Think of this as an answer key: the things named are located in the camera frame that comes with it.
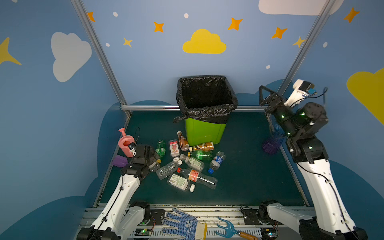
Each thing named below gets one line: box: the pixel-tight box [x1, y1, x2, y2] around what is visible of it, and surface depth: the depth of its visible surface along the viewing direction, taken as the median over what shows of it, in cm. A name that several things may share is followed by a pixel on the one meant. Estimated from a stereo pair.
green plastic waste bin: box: [185, 117, 227, 147], surface depth 94 cm
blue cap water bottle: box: [208, 151, 227, 174], surface depth 92 cm
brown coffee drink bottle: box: [177, 131, 190, 152], surface depth 100 cm
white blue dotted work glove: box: [161, 206, 208, 240], surface depth 73 cm
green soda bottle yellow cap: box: [187, 150, 213, 161], surface depth 95 cm
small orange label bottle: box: [149, 159, 162, 173], surface depth 90 cm
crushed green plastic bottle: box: [155, 139, 166, 157], surface depth 100 cm
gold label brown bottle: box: [189, 141, 215, 152], surface depth 98 cm
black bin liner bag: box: [173, 75, 238, 124], surface depth 83 cm
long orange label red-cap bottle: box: [177, 167, 218, 189], surface depth 86 cm
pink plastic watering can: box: [118, 127, 136, 158], surface depth 93 cm
